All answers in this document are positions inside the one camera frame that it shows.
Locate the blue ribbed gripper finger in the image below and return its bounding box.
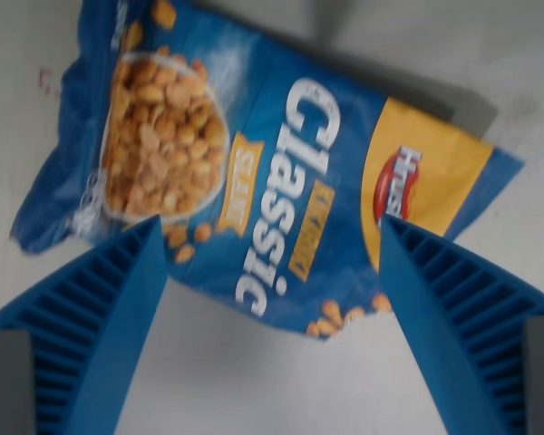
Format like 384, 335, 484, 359
377, 215, 544, 435
0, 215, 169, 435

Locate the blue Classic peanut snack bag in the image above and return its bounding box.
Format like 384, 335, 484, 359
9, 0, 526, 347

